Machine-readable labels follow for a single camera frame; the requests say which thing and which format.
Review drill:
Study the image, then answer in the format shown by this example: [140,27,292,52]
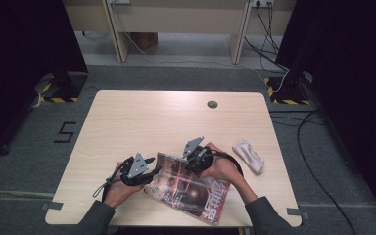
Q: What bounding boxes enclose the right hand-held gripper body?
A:
[181,135,215,174]

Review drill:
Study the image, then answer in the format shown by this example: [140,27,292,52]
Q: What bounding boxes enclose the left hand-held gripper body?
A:
[120,152,155,187]

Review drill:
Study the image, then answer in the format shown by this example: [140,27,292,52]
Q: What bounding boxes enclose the glossy illustrated magazine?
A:
[143,152,232,226]

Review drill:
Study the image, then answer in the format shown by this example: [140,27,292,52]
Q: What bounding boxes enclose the white cloth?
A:
[231,139,265,176]

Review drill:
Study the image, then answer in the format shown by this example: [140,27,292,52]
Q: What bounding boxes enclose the person's right hand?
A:
[200,141,245,191]

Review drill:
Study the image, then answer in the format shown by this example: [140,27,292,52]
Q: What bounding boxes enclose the person's left hand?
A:
[103,161,145,210]

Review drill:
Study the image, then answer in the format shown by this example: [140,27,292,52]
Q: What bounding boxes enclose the grey tape piece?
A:
[41,201,65,212]
[287,207,310,220]

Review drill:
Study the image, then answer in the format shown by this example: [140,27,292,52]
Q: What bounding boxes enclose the stand base with striped tape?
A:
[33,71,89,104]
[263,71,313,106]

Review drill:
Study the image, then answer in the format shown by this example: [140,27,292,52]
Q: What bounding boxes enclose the brown cardboard box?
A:
[130,32,159,52]

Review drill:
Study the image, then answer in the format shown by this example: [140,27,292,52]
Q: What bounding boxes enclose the black curtain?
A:
[275,0,376,226]
[0,0,89,162]

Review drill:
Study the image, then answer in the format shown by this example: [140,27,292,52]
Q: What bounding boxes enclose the right hand-held gripper cable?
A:
[205,149,245,178]

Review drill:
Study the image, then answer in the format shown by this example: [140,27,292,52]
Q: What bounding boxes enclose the white floor cable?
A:
[123,31,291,94]

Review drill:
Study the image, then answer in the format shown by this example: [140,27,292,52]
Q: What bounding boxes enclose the long black floor cable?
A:
[268,109,359,235]

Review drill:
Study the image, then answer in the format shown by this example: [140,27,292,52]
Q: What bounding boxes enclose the black socket cables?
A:
[243,0,291,73]

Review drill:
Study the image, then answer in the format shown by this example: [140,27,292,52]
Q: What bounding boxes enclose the white wall socket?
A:
[251,0,275,8]

